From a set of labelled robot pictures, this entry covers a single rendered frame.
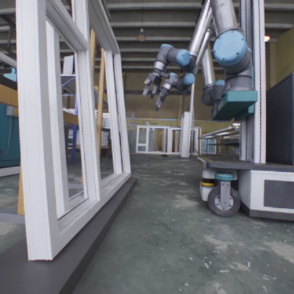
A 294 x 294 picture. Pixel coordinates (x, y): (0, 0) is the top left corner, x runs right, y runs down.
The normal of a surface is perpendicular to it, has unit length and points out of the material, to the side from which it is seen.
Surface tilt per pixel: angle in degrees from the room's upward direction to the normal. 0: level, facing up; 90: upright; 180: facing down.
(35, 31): 90
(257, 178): 90
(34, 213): 90
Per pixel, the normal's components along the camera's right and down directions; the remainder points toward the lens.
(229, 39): -0.60, 0.02
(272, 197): -0.24, -0.06
